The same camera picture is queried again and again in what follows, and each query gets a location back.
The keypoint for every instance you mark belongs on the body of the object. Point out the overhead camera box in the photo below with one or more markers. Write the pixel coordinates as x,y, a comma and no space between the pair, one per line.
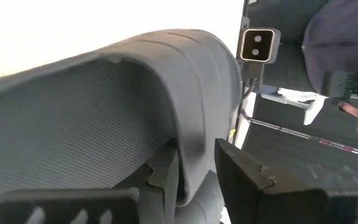
258,45

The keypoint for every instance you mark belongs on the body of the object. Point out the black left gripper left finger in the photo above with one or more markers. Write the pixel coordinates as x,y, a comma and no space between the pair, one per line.
57,207

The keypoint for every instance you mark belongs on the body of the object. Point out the person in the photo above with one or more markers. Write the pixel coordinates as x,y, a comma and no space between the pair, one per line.
340,37

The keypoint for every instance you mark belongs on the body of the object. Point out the white plastic bracket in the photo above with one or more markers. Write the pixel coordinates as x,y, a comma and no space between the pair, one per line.
300,98

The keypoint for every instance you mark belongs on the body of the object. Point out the black rubber slide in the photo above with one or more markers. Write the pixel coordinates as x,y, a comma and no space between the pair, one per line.
73,124

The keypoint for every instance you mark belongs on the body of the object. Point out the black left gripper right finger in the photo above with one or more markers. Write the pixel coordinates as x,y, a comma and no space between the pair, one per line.
241,186

